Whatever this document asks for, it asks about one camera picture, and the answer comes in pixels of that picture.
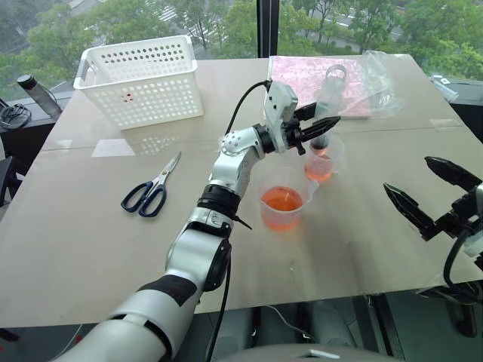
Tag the black window frame post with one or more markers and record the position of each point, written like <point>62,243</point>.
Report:
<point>268,26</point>

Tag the black table leg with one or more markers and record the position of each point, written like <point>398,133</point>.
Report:
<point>388,328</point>

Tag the large clear cup red liquid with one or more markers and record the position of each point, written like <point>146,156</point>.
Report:
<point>282,207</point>

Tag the grey robot torso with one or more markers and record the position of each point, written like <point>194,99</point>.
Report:
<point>302,354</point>

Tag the clear syringe packaging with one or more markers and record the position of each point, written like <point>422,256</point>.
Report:
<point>447,86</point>

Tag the dark side table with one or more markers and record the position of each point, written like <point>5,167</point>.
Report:
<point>26,143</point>

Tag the small clear cup red liquid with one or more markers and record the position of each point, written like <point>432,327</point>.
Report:
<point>320,170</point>

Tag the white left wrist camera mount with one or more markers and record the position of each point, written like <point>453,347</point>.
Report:
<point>278,105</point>

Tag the clear plastic bag pink sheet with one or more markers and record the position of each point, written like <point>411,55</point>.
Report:
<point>298,75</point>

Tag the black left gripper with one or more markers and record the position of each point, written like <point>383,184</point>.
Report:
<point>294,135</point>

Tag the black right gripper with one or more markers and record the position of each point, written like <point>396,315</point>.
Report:
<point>466,215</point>

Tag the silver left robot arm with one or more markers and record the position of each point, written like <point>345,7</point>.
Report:
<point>226,169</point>

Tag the dark bottle with black cap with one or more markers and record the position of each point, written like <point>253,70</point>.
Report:
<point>37,94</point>

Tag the white perforated plastic basket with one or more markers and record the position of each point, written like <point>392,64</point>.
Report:
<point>143,90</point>

